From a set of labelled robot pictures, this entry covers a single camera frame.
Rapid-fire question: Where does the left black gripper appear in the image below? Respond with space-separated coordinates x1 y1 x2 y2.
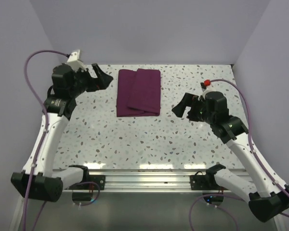
69 63 113 98

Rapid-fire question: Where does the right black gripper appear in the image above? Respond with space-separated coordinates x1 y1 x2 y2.
171 92 215 125

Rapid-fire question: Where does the purple cloth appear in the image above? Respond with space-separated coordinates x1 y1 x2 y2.
116 68 161 117

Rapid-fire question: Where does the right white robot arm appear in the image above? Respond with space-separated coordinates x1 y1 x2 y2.
172 91 289 222

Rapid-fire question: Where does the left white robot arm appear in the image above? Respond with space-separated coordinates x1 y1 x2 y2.
11 64 113 202

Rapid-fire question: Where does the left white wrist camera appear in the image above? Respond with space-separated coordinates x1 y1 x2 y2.
66 49 86 72

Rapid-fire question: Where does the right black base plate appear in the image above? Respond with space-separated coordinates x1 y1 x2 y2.
189 174 219 191

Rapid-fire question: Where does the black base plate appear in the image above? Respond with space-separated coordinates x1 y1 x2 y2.
88 175 106 191
189 174 219 191

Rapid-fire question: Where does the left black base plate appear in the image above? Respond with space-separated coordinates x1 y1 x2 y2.
88 175 106 191

